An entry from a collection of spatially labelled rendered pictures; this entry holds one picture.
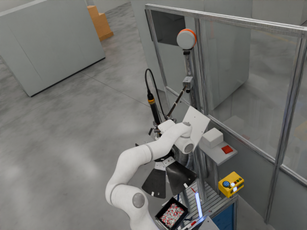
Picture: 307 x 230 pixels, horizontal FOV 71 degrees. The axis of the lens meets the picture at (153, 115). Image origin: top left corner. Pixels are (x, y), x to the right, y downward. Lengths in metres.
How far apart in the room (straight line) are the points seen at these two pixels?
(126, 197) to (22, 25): 6.02
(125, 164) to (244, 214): 2.06
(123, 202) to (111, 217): 2.15
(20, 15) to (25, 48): 0.77
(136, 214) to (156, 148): 0.31
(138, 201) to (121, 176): 0.14
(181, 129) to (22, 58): 5.89
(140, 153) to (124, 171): 0.11
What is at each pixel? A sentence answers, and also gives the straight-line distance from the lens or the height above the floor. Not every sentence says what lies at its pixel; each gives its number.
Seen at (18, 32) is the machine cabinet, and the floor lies 1.61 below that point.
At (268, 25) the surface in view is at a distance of 1.44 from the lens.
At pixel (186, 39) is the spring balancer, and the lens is 1.84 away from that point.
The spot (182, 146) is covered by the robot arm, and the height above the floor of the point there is 1.67.
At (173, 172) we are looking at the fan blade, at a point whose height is 1.18.
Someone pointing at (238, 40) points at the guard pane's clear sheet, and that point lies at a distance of 1.65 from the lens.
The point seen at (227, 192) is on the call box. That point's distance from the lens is 1.72.
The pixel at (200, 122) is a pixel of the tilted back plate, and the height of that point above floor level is 1.31.
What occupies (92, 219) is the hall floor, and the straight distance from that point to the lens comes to 3.18.
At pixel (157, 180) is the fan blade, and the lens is 1.87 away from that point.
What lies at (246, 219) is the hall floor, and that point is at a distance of 2.81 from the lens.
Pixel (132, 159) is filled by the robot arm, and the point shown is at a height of 1.83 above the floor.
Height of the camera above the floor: 2.53
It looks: 37 degrees down
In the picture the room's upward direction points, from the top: 16 degrees counter-clockwise
